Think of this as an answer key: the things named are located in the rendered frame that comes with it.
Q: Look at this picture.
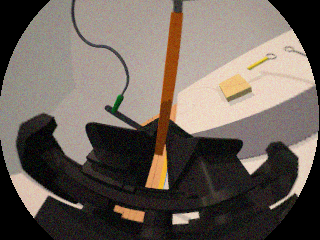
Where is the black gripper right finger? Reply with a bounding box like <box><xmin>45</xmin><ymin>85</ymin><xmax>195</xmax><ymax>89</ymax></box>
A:
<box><xmin>165</xmin><ymin>120</ymin><xmax>244</xmax><ymax>191</ymax></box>

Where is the brown rod with grey tip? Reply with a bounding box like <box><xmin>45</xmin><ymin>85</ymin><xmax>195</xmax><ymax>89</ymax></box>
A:
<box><xmin>155</xmin><ymin>0</ymin><xmax>184</xmax><ymax>156</ymax></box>

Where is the grey ring with yellow handle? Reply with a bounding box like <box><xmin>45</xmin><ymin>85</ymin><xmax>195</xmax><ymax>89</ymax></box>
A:
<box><xmin>247</xmin><ymin>52</ymin><xmax>272</xmax><ymax>71</ymax></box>

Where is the tan flat block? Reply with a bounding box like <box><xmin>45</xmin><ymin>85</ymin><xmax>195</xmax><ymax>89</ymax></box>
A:
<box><xmin>219</xmin><ymin>73</ymin><xmax>252</xmax><ymax>101</ymax></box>

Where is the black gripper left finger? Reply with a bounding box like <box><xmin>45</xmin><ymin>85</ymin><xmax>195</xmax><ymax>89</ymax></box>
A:
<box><xmin>85</xmin><ymin>119</ymin><xmax>159</xmax><ymax>187</ymax></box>

